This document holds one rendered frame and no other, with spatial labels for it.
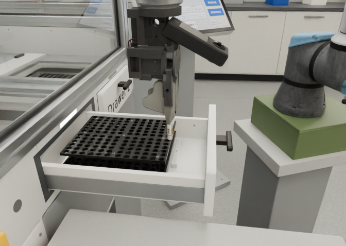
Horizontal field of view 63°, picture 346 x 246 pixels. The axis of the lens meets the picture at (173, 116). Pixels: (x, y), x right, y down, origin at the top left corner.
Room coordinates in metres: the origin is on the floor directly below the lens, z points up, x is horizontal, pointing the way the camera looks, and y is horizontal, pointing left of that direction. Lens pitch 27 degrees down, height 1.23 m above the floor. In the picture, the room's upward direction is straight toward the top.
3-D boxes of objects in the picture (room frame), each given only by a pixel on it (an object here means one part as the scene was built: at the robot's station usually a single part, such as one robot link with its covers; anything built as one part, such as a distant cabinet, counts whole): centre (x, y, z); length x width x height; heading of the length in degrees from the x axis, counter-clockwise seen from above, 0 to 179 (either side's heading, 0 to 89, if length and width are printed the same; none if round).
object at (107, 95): (0.89, 0.19, 0.87); 0.29 x 0.02 x 0.11; 172
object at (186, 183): (0.56, 0.12, 0.86); 0.40 x 0.26 x 0.06; 82
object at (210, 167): (0.54, -0.09, 0.87); 0.29 x 0.02 x 0.11; 172
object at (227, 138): (0.53, -0.11, 0.91); 0.07 x 0.04 x 0.01; 172
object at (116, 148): (0.56, 0.11, 0.87); 0.22 x 0.18 x 0.06; 82
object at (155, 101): (0.48, 0.03, 1.02); 0.06 x 0.03 x 0.09; 81
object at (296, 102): (0.81, -0.39, 0.91); 0.15 x 0.15 x 0.10
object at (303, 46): (0.80, -0.39, 1.03); 0.13 x 0.12 x 0.14; 22
